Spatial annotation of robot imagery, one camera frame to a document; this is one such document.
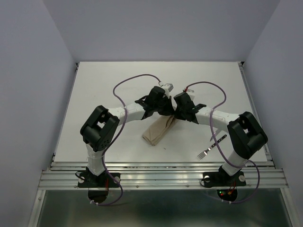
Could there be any beige cloth napkin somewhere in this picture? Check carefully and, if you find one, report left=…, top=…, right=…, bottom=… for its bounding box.
left=142, top=115, right=178, bottom=146

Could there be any steel fork black handle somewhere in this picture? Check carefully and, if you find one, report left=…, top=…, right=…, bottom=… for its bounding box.
left=196, top=134, right=227, bottom=160

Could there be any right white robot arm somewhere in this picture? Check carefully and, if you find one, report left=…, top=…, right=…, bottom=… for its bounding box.
left=174, top=92, right=268, bottom=184

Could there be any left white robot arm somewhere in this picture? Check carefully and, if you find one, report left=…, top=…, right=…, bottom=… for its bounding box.
left=80, top=84, right=175, bottom=186

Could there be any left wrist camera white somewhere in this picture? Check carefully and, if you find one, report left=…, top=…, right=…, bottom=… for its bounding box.
left=158, top=81, right=174, bottom=92

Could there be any steel knife black handle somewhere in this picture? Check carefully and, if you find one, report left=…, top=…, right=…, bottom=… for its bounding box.
left=210, top=129, right=221, bottom=141

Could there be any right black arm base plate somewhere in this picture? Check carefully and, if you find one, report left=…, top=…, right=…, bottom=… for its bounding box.
left=200, top=171, right=246, bottom=188

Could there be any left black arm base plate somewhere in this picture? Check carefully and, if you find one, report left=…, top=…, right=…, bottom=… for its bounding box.
left=75, top=171, right=119, bottom=188

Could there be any aluminium front rail frame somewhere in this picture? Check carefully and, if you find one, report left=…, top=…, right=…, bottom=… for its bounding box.
left=38, top=161, right=288, bottom=190

